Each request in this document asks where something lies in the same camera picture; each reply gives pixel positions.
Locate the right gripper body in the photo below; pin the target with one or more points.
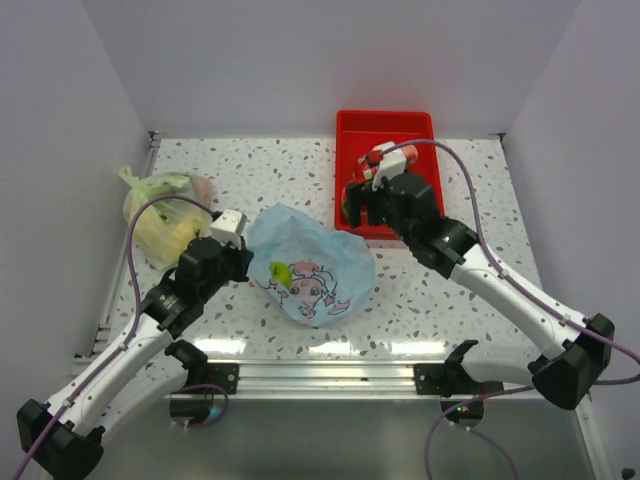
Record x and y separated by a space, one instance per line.
381 203

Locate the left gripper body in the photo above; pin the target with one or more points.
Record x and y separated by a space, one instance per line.
231 267

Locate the red dragon fruit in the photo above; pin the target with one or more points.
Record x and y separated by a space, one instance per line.
366 167

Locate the pink peach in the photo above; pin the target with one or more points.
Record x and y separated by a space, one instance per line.
410 154

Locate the green apple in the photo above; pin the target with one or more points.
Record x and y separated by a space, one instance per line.
280 274

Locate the blue cartoon plastic bag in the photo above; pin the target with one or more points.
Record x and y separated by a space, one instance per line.
333 272

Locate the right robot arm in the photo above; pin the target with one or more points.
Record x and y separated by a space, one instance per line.
572 350

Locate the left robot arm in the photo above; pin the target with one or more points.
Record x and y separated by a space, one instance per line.
63 434

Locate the green plastic fruit bag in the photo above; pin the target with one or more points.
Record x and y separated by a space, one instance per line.
164 229

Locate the red plastic tray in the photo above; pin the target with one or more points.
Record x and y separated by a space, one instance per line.
357 133

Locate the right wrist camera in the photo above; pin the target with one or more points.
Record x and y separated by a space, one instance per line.
392 164

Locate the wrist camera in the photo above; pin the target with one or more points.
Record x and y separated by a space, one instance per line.
227 228
392 164

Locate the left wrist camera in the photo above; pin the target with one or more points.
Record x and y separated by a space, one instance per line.
227 228

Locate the aluminium front rail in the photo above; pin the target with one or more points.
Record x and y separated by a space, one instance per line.
320 377

